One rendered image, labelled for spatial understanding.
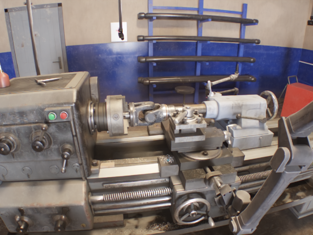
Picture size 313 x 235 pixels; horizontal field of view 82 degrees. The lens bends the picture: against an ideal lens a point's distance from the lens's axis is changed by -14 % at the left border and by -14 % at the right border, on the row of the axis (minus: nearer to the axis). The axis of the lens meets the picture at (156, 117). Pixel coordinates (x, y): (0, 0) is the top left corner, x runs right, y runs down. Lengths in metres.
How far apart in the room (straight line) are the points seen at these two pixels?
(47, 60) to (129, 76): 1.68
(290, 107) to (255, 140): 2.66
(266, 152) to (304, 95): 2.55
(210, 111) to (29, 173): 1.13
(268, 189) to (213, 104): 0.81
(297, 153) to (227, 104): 0.84
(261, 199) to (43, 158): 1.00
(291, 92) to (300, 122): 3.50
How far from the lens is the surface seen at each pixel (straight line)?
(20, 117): 1.10
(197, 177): 1.13
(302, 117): 0.58
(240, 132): 1.43
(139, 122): 1.26
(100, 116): 1.20
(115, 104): 1.18
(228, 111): 1.38
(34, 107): 1.05
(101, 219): 1.47
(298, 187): 2.08
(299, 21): 6.01
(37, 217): 1.31
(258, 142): 1.55
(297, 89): 4.01
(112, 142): 1.51
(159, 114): 1.24
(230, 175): 1.20
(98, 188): 1.30
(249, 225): 0.81
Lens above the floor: 1.59
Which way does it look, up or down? 24 degrees down
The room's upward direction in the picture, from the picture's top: straight up
